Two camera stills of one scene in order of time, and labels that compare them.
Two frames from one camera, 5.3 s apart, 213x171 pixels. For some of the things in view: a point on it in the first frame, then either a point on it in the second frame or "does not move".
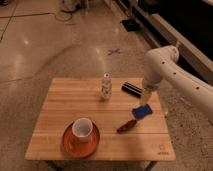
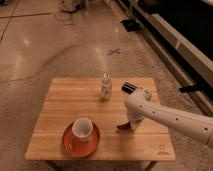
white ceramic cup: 82,128 does not move
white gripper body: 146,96 → 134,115
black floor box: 131,25 does not move
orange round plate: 80,149 does not move
